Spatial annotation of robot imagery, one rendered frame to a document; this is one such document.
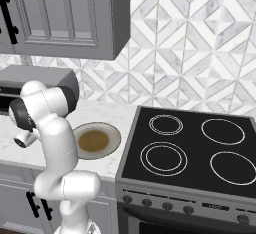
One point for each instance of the black hob stove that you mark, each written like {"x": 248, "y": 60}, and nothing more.
{"x": 193, "y": 144}

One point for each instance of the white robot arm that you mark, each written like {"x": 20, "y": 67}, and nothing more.
{"x": 55, "y": 151}

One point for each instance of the grey wall cupboard door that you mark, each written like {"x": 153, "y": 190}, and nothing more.
{"x": 60, "y": 11}

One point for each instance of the dark stove knob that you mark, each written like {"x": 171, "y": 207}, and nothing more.
{"x": 243, "y": 219}
{"x": 167, "y": 206}
{"x": 146, "y": 202}
{"x": 188, "y": 209}
{"x": 127, "y": 198}

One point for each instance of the grey drawer front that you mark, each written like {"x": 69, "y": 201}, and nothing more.
{"x": 13, "y": 171}

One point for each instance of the grey oven door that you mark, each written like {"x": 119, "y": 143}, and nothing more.
{"x": 130, "y": 226}

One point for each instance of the grey wall cupboard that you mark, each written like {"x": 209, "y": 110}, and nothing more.
{"x": 120, "y": 14}

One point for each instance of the grey toaster oven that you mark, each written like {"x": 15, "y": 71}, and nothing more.
{"x": 43, "y": 74}

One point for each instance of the grey plate with brown centre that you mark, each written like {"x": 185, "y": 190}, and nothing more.
{"x": 110, "y": 134}

